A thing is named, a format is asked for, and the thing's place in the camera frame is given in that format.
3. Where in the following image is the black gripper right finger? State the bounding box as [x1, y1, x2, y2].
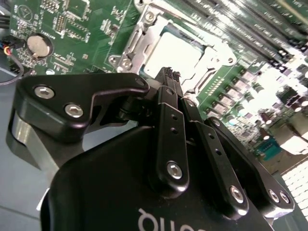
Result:
[172, 71, 295, 220]

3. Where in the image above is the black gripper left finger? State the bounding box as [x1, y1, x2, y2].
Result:
[6, 66, 191, 198]

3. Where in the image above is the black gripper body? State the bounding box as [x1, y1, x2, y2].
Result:
[39, 124, 276, 231]

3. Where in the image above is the thin wire locking lever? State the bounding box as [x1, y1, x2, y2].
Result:
[144, 6, 184, 22]
[183, 68, 218, 97]

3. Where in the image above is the metal socket cover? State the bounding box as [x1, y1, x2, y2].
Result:
[121, 14, 239, 94]

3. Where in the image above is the silver CPU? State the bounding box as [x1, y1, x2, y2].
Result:
[143, 30, 206, 77]

